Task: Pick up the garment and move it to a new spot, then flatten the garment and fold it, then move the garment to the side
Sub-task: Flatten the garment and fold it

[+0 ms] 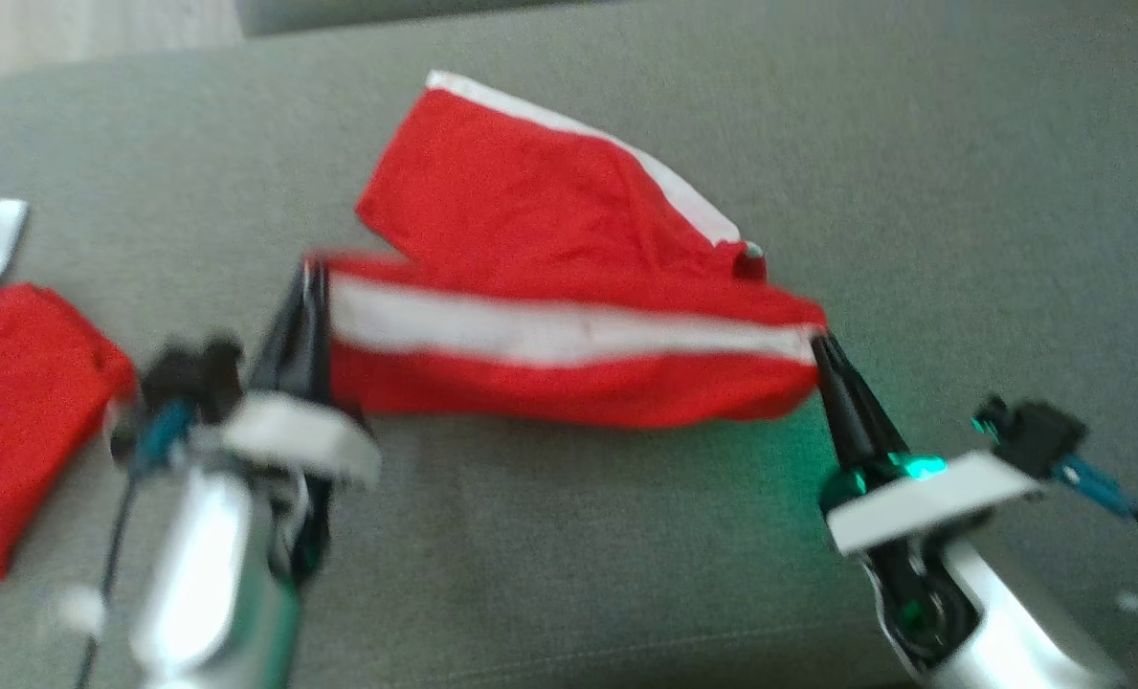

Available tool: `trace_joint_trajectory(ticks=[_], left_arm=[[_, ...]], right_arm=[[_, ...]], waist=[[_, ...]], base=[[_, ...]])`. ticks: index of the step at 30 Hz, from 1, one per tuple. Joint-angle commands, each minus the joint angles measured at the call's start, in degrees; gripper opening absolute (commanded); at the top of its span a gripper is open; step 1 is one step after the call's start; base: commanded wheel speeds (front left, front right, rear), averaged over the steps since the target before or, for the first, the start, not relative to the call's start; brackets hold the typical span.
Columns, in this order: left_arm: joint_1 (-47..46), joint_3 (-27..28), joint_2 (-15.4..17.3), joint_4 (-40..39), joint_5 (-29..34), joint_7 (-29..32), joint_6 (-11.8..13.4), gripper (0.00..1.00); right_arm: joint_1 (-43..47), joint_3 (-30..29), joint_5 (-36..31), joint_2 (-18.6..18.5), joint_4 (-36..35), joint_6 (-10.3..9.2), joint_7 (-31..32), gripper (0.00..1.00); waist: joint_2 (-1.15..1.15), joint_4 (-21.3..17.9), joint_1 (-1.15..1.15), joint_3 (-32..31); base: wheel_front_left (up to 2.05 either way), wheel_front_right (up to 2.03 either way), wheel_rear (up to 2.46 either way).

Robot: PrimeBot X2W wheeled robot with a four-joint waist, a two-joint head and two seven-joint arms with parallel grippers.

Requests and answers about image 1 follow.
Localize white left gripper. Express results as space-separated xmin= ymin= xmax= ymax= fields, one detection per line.
xmin=216 ymin=260 xmax=383 ymax=491

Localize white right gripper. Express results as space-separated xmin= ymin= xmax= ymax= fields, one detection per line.
xmin=811 ymin=329 xmax=1044 ymax=558

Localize red shorts white stripe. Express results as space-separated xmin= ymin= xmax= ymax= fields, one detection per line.
xmin=305 ymin=70 xmax=830 ymax=430

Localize red basketball jersey white panels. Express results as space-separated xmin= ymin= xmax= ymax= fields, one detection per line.
xmin=0 ymin=198 xmax=139 ymax=587

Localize grey sofa seat cushion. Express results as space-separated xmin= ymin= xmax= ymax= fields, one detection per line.
xmin=0 ymin=0 xmax=1138 ymax=689

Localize grey sofa back cushion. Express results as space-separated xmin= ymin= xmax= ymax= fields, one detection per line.
xmin=236 ymin=0 xmax=627 ymax=39

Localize left camera cable blue plug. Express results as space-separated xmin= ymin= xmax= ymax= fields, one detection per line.
xmin=47 ymin=400 xmax=198 ymax=689

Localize camera cable blue plug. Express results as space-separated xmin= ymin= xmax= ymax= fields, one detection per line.
xmin=47 ymin=400 xmax=198 ymax=689
xmin=1055 ymin=456 xmax=1138 ymax=621

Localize right camera cable blue plug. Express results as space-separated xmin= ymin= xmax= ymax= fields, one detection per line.
xmin=1055 ymin=456 xmax=1138 ymax=621

